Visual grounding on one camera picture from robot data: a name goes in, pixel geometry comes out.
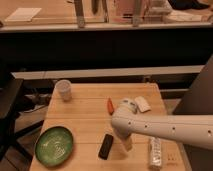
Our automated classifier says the grey metal post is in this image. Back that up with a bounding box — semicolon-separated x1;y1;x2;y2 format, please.
74;0;85;28
132;0;142;27

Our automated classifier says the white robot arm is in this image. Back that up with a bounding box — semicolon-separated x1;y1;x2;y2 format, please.
111;98;213;150

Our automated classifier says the grey metal post left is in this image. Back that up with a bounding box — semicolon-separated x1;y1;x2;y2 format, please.
74;0;85;28

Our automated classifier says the black chair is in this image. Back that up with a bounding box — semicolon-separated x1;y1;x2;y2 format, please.
0;59;46;164

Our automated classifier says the green ceramic plate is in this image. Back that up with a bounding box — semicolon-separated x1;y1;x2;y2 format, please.
35;126;74;167

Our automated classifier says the clear plastic water bottle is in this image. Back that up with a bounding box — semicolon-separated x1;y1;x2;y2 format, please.
149;137;162;170

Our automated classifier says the grey metal post right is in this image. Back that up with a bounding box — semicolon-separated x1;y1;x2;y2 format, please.
132;0;142;27

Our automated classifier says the white paper sheet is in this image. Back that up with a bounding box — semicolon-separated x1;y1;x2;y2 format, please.
5;8;41;22

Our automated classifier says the orange carrot toy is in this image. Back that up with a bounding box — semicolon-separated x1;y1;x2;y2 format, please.
107;98;114;115

